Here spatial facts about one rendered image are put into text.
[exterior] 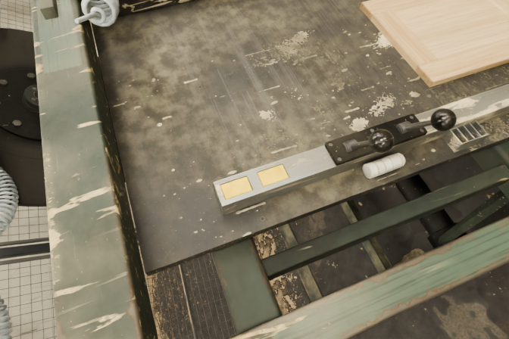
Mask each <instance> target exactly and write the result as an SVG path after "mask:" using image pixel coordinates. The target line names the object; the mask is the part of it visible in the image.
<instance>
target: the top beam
mask: <svg viewBox="0 0 509 339"><path fill-rule="evenodd" d="M30 2H31V11H32V22H33V40H34V50H35V60H36V78H37V89H38V99H39V117H40V127H41V137H42V156H43V166H44V175H45V194H46V204H47V214H48V233H49V243H50V252H51V262H52V281H53V291H54V301H55V319H56V329H57V339H158V334H157V331H156V327H155V321H154V316H153V312H152V309H151V302H150V299H149V295H148V289H147V284H146V281H145V274H144V271H143V267H142V261H141V257H140V252H139V246H138V242H137V239H136V232H135V229H134V225H133V218H132V214H131V210H130V204H129V200H128V197H127V192H126V186H125V182H124V178H123V172H122V168H121V165H120V158H119V154H118V150H117V144H116V140H115V137H114V130H113V126H112V122H111V116H110V112H109V108H108V102H107V98H106V94H105V87H104V84H103V80H102V76H101V70H100V66H99V62H98V55H97V52H96V48H95V42H94V38H93V34H92V28H91V24H90V20H86V21H83V22H82V23H76V22H75V19H77V18H79V17H82V16H85V14H84V13H83V10H82V6H81V2H82V0H57V5H58V15H59V17H57V18H53V19H49V20H46V19H45V18H44V17H43V15H42V12H41V11H40V10H39V0H30Z"/></svg>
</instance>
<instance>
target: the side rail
mask: <svg viewBox="0 0 509 339"><path fill-rule="evenodd" d="M508 262H509V216H507V217H505V218H503V219H500V220H498V221H497V222H494V223H492V224H489V225H487V226H485V227H482V228H481V229H477V230H476V231H474V232H471V233H469V234H467V235H464V236H462V237H460V238H457V239H455V240H453V241H450V242H448V243H446V244H443V245H442V246H439V247H437V248H435V249H432V250H430V251H427V252H426V253H423V254H421V255H419V256H417V257H414V258H412V259H410V260H407V261H405V262H403V263H400V264H398V265H396V266H393V267H392V268H389V269H387V270H385V271H382V272H380V273H377V274H375V275H373V276H370V277H369V278H366V279H364V280H362V281H359V282H357V283H355V284H353V285H350V286H348V287H346V288H343V289H342V290H339V291H337V292H334V293H332V294H330V295H327V296H325V297H323V298H320V299H319V300H315V301H314V302H312V303H309V304H307V305H305V306H302V307H300V308H298V309H295V310H293V311H291V312H289V313H286V314H284V315H282V316H280V317H277V318H275V319H272V320H270V321H269V322H265V323H264V324H262V325H259V326H257V327H255V328H252V329H250V330H248V331H245V332H243V333H241V334H238V335H236V336H234V337H231V338H230V339H348V338H350V337H353V336H355V335H356V334H359V333H361V332H362V331H365V330H367V329H369V328H372V327H373V326H375V325H378V324H379V323H381V322H384V321H386V320H388V319H390V318H392V317H394V316H396V315H399V314H401V313H403V312H405V311H407V310H409V309H411V308H413V307H416V306H418V305H420V304H422V303H424V302H426V301H428V300H431V299H433V298H434V297H437V296H439V295H440V294H443V293H445V292H447V291H450V290H451V289H453V288H456V287H457V286H459V285H462V284H464V283H466V282H468V281H470V280H472V279H474V278H476V277H479V276H481V275H483V274H485V273H487V272H489V271H491V270H493V269H496V268H498V267H499V266H502V265H504V264H505V263H508Z"/></svg>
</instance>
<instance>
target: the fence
mask: <svg viewBox="0 0 509 339"><path fill-rule="evenodd" d="M441 108H448V109H450V110H452V111H453V112H454V113H455V115H456V117H457V122H456V124H455V125H454V127H453V128H455V127H458V126H461V125H464V124H466V123H470V122H473V121H474V120H477V122H478V123H479V124H480V123H484V122H486V121H489V120H492V119H495V118H497V117H500V116H503V115H505V114H509V84H507V85H505V86H501V87H498V88H496V89H492V90H489V91H487V92H483V93H480V94H478V95H474V96H471V97H469V98H465V99H462V100H459V101H456V102H453V103H450V104H447V105H444V106H441V107H437V108H435V109H432V110H428V111H426V112H423V113H421V114H417V115H415V116H416V118H417V119H418V120H419V121H420V122H422V121H425V120H430V118H431V116H432V114H433V113H434V112H435V111H436V110H438V109H441ZM424 127H425V129H426V130H427V134H425V135H423V136H421V137H419V138H415V139H412V140H410V141H407V142H404V143H401V144H399V145H395V146H392V148H391V150H389V151H387V152H386V153H377V152H376V153H373V154H369V155H367V156H364V157H361V158H358V159H356V160H352V161H349V162H347V163H344V164H341V165H338V166H337V165H335V163H334V161H333V159H332V158H331V156H330V155H329V152H328V151H327V149H326V148H325V145H323V146H320V147H318V148H314V149H311V150H309V151H305V152H302V153H300V154H296V155H293V156H291V157H287V158H284V159H282V160H278V161H275V162H272V163H269V164H266V165H263V166H259V167H257V168H254V169H250V170H248V171H245V172H243V173H239V174H236V175H234V176H230V177H227V178H225V179H221V180H218V181H216V182H213V184H214V192H215V194H216V196H217V200H218V203H219V205H220V208H221V211H222V214H223V215H225V214H228V213H231V212H233V211H236V210H240V209H242V208H244V207H248V206H251V205H252V204H256V203H259V202H262V201H265V200H267V199H270V198H272V197H276V196H278V195H281V194H284V193H286V192H289V191H293V190H295V189H297V188H301V187H304V186H306V185H310V184H312V183H315V182H318V181H320V180H323V179H327V178H329V177H331V176H335V175H338V174H340V173H343V172H346V171H349V170H352V169H354V168H357V167H359V166H363V165H364V164H365V163H369V162H372V161H375V160H378V159H380V158H383V157H387V156H389V155H391V154H397V153H399V152H402V151H405V150H407V149H410V148H414V147H416V146H418V145H422V144H425V143H427V142H430V141H433V140H436V139H437V138H441V137H443V135H444V134H445V133H446V132H447V131H439V130H436V129H434V128H433V127H432V125H431V126H424ZM279 165H283V167H284V169H285V171H286V173H287V175H288V177H289V178H288V179H284V180H282V181H279V182H276V183H273V184H271V185H267V186H264V187H263V185H262V184H261V180H260V179H259V177H258V173H259V172H261V171H264V170H268V169H270V168H273V167H275V166H279ZM243 177H247V178H248V181H249V183H250V186H251V188H252V191H250V192H247V193H244V194H241V195H239V196H236V197H232V198H230V199H227V200H225V198H224V196H223V192H222V190H221V188H220V186H221V185H223V184H226V183H228V182H232V181H235V180H237V179H241V178H243Z"/></svg>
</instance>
